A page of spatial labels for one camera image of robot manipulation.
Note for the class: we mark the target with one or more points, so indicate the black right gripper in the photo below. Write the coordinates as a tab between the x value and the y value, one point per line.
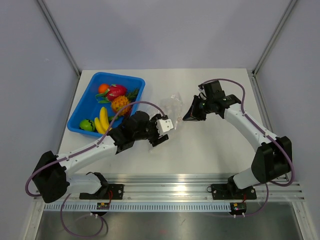
193	114

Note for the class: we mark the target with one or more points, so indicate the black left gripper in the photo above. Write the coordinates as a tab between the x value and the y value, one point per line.
157	139

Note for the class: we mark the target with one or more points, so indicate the clear dotted zip top bag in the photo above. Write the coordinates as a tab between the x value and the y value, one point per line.
172	106

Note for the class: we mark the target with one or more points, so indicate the yellow toy banana bunch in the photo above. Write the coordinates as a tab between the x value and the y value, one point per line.
102	122

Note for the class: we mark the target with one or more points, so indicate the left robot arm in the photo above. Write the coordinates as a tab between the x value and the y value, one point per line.
56	176

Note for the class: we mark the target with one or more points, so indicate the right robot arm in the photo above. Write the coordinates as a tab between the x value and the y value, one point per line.
273	154

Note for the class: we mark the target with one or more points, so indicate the green toy pepper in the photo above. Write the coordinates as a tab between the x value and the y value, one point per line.
110	118

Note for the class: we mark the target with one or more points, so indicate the orange toy pineapple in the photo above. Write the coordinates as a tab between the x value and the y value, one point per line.
120	102

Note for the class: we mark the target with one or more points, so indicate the pink toy dragon fruit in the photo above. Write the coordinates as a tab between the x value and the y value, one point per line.
114	91

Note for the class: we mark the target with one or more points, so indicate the green toy watermelon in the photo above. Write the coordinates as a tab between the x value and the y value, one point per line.
87	125

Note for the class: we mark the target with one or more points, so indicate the toy orange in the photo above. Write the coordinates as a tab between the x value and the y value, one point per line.
103	88

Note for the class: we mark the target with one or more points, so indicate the blue plastic bin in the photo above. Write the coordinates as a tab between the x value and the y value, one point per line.
89	108

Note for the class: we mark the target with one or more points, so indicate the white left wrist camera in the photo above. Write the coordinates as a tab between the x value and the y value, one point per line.
164	125

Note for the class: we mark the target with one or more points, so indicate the aluminium mounting rail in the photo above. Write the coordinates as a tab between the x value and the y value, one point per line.
191	188

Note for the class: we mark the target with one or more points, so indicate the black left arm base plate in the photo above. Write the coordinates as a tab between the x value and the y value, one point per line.
112	191

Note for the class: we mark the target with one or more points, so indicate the white slotted cable duct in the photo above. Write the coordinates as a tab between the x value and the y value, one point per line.
148	207

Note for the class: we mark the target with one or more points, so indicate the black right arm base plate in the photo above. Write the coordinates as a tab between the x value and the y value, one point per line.
226	191

